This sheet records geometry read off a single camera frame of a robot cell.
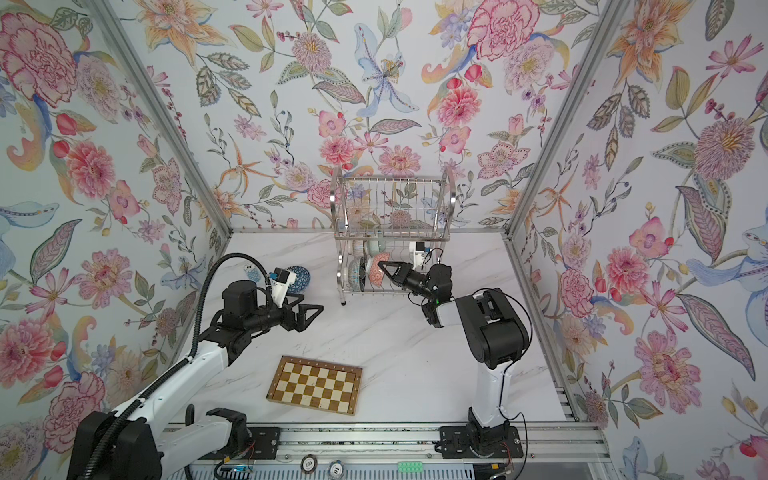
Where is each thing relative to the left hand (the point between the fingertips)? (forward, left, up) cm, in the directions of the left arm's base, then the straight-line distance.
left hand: (315, 305), depth 80 cm
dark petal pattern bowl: (+13, -11, -4) cm, 17 cm away
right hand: (+13, -17, +1) cm, 21 cm away
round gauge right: (-35, -7, -13) cm, 38 cm away
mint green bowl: (+25, -16, -4) cm, 30 cm away
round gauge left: (-33, 0, -17) cm, 38 cm away
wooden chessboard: (-16, 0, -14) cm, 21 cm away
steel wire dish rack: (+49, -21, -14) cm, 55 cm away
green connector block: (-35, -24, -15) cm, 45 cm away
